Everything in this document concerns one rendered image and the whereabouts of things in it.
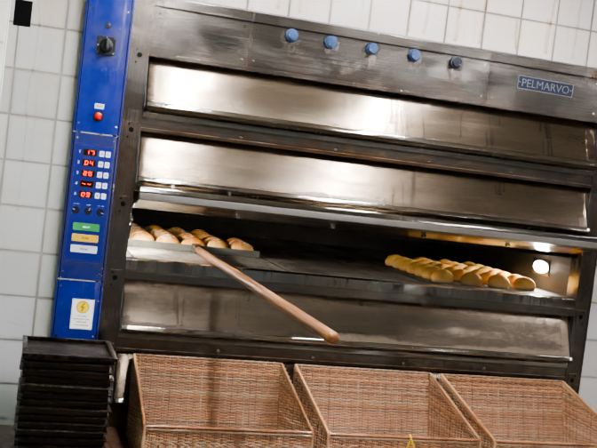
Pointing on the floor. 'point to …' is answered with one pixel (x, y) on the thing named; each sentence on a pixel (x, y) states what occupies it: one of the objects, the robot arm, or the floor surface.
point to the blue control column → (91, 70)
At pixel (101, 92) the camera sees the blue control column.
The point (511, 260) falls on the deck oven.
